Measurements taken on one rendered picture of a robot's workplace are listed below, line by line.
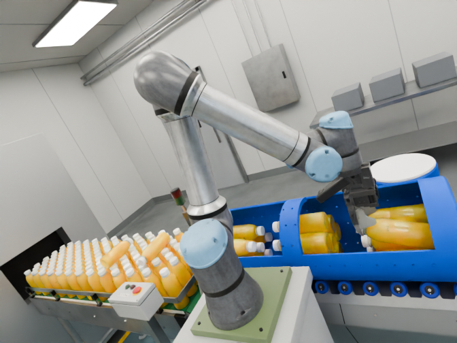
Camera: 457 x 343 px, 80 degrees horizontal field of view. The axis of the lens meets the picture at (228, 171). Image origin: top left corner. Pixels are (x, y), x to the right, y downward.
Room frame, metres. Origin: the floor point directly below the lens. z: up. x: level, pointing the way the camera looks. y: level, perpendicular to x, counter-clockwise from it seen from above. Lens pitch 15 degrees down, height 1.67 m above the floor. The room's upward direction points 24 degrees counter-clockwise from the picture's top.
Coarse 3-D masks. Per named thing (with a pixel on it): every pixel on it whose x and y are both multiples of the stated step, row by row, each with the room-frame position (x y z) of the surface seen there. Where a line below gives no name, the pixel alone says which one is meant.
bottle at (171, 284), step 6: (162, 276) 1.07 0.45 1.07; (168, 276) 1.06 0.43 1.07; (174, 276) 1.07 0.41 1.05; (162, 282) 1.06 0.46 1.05; (168, 282) 1.04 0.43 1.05; (174, 282) 1.05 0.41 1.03; (168, 288) 1.04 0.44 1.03; (174, 288) 1.04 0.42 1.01; (180, 288) 1.06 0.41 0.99; (168, 294) 1.05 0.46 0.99; (174, 294) 1.04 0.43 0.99; (186, 294) 1.08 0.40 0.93; (186, 300) 1.06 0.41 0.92; (180, 306) 1.04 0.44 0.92
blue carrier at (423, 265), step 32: (384, 192) 0.80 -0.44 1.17; (416, 192) 0.76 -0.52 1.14; (448, 192) 0.59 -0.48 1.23; (256, 224) 1.12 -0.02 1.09; (288, 224) 0.80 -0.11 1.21; (352, 224) 0.89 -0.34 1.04; (448, 224) 0.54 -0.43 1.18; (288, 256) 0.76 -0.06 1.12; (320, 256) 0.70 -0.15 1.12; (352, 256) 0.65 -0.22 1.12; (384, 256) 0.60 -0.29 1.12; (416, 256) 0.56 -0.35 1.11; (448, 256) 0.53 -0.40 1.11
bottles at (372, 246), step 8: (336, 224) 0.89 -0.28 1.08; (336, 232) 0.86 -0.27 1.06; (248, 240) 1.01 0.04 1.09; (256, 240) 1.05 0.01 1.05; (264, 240) 1.05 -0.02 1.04; (336, 240) 0.83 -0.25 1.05; (368, 240) 0.74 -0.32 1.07; (256, 248) 0.97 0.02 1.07; (264, 248) 0.98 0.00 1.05; (336, 248) 0.81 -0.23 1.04; (368, 248) 0.78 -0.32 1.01; (376, 248) 0.72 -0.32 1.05; (384, 248) 0.70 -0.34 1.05; (392, 248) 0.69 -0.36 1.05; (400, 248) 0.68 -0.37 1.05; (408, 248) 0.66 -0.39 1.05; (416, 248) 0.65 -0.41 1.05; (248, 256) 0.99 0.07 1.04; (256, 256) 1.01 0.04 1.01
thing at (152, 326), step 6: (144, 324) 1.01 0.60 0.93; (150, 324) 1.00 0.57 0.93; (156, 324) 1.02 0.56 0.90; (150, 330) 1.00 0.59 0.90; (156, 330) 1.01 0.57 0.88; (162, 330) 1.02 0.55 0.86; (156, 336) 0.99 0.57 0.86; (162, 336) 1.01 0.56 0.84; (156, 342) 1.01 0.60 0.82; (162, 342) 1.00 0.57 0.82; (168, 342) 1.02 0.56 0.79
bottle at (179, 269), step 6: (180, 264) 1.12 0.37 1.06; (174, 270) 1.11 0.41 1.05; (180, 270) 1.11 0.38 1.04; (186, 270) 1.12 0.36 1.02; (180, 276) 1.10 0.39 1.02; (186, 276) 1.11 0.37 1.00; (180, 282) 1.10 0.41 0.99; (186, 282) 1.10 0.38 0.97; (192, 288) 1.11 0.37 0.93; (192, 294) 1.10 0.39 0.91
